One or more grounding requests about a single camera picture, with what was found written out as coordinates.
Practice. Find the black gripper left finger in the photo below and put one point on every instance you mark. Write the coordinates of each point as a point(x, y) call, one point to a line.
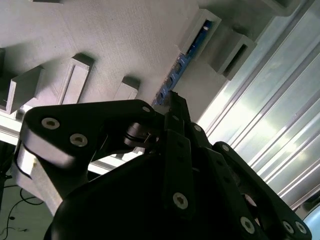
point(75, 120)

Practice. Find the blue RAM stick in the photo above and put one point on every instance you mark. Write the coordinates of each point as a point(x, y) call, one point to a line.
point(176, 71)

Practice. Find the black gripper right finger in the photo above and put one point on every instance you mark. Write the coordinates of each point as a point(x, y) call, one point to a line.
point(240, 172)

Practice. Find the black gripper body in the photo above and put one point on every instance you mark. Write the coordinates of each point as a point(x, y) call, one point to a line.
point(112, 205)

